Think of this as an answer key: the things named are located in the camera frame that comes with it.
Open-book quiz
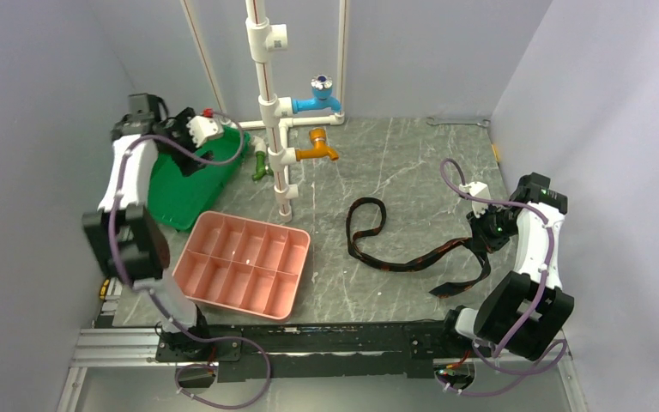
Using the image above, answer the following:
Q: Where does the green plastic tray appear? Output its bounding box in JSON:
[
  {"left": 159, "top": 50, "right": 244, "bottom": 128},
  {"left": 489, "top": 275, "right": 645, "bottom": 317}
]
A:
[{"left": 148, "top": 133, "right": 251, "bottom": 232}]

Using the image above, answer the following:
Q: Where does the dark floral necktie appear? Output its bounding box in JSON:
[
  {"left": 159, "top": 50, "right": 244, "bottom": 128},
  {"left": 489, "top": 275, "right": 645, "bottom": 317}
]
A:
[{"left": 345, "top": 197, "right": 492, "bottom": 298}]

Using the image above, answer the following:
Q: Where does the pink compartment organizer box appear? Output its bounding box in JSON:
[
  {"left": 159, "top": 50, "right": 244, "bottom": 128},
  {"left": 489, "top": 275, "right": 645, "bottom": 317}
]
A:
[{"left": 173, "top": 211, "right": 311, "bottom": 322}]

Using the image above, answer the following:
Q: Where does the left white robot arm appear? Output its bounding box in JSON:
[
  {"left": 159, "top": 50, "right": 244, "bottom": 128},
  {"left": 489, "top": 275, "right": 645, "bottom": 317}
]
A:
[{"left": 82, "top": 93, "right": 213, "bottom": 361}]

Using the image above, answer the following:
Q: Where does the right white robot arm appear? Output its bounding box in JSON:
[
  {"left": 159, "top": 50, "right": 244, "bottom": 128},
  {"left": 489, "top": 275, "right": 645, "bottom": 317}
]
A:
[{"left": 438, "top": 173, "right": 574, "bottom": 361}]

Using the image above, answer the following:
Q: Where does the green faucet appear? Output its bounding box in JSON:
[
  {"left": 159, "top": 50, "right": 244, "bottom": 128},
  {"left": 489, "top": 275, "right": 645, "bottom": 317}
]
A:
[{"left": 251, "top": 139, "right": 273, "bottom": 182}]

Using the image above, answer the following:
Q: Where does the white pvc pipe assembly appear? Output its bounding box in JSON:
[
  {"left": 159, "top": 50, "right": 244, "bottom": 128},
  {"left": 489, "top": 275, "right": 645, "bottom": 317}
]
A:
[{"left": 180, "top": 0, "right": 348, "bottom": 224}]

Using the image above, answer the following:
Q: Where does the silver wrench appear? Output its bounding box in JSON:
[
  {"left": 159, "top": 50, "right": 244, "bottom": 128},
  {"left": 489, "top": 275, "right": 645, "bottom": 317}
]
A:
[{"left": 426, "top": 116, "right": 491, "bottom": 129}]

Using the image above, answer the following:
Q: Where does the orange faucet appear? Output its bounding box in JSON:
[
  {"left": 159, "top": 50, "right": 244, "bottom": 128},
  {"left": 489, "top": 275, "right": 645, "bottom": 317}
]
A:
[{"left": 295, "top": 128, "right": 339, "bottom": 161}]

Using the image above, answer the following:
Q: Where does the blue faucet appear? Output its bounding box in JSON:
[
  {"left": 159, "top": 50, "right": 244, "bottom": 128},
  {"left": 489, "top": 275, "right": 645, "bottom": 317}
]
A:
[{"left": 292, "top": 74, "right": 342, "bottom": 114}]

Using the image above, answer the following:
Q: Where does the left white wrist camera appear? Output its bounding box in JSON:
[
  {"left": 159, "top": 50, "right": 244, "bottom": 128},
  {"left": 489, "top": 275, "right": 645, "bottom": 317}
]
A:
[{"left": 187, "top": 108, "right": 224, "bottom": 148}]

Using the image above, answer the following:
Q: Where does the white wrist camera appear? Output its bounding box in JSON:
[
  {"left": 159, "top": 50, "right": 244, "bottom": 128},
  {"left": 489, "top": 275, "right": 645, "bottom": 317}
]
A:
[
  {"left": 460, "top": 181, "right": 490, "bottom": 218},
  {"left": 187, "top": 108, "right": 224, "bottom": 148}
]

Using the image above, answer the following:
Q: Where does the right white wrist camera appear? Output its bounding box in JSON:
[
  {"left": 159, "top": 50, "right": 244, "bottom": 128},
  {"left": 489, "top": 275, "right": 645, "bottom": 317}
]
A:
[{"left": 460, "top": 181, "right": 490, "bottom": 218}]

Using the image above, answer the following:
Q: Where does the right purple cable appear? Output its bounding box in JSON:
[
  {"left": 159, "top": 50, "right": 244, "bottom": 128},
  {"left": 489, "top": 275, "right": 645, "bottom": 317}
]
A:
[{"left": 435, "top": 158, "right": 570, "bottom": 398}]

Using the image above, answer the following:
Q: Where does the purple cable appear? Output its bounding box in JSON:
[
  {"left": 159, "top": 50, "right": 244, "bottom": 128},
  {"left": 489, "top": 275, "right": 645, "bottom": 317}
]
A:
[
  {"left": 106, "top": 111, "right": 274, "bottom": 412},
  {"left": 435, "top": 158, "right": 570, "bottom": 398}
]

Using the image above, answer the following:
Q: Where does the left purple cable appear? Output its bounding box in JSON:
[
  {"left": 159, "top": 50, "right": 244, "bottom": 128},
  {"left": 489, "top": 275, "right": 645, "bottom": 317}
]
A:
[{"left": 106, "top": 111, "right": 274, "bottom": 412}]

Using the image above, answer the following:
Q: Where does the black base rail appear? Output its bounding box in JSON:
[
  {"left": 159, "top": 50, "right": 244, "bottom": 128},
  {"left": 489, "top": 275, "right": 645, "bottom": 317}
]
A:
[{"left": 155, "top": 319, "right": 471, "bottom": 383}]

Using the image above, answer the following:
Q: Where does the aluminium frame rail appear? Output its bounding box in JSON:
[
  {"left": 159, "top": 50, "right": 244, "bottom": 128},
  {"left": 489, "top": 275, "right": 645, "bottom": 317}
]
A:
[{"left": 68, "top": 326, "right": 588, "bottom": 411}]

